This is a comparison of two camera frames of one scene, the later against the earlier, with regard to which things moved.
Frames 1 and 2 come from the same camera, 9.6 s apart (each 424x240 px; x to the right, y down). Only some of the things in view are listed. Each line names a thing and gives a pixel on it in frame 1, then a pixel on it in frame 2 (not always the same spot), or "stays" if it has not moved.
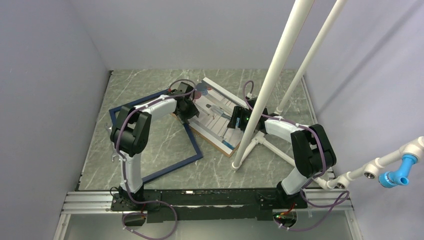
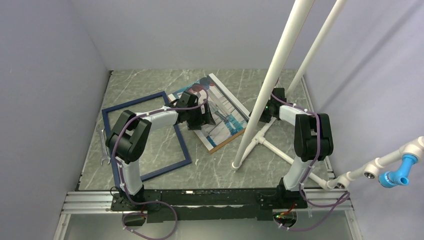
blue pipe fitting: (399, 176) stays
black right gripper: (238, 112) to (265, 119)
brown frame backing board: (208, 141) to (212, 150)
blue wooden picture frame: (199, 155) to (187, 161)
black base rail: (162, 206) stays
